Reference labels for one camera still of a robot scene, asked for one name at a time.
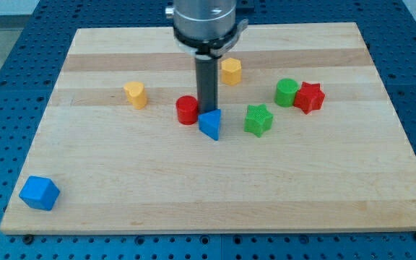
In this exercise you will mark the red cylinder block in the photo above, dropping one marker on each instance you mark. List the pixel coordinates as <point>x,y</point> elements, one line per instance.
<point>187,109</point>

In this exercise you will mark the green cylinder block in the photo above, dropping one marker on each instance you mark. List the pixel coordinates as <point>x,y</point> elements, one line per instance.
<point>285,92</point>

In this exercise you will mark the blue triangle block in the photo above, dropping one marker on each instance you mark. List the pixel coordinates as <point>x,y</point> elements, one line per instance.
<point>209,123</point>

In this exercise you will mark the yellow hexagon block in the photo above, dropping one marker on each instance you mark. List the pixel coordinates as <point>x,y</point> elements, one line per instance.
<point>231,71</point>

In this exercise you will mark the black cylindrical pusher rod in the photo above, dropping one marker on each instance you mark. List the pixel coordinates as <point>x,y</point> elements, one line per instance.
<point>206,84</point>

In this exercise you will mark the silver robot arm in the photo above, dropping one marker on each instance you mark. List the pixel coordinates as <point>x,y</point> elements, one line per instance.
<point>205,30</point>

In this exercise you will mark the blue cube block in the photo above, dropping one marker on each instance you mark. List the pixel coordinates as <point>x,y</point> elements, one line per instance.
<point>39,193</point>

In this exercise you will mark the yellow heart block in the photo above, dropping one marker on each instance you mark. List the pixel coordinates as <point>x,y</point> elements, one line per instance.
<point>136,94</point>

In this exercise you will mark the red star block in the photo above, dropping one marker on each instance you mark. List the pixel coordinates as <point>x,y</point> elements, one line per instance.
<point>309,97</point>

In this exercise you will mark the wooden board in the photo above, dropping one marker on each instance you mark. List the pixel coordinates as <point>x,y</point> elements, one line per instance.
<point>347,167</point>

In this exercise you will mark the green star block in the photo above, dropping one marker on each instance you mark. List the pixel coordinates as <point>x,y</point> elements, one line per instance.
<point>258,119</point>

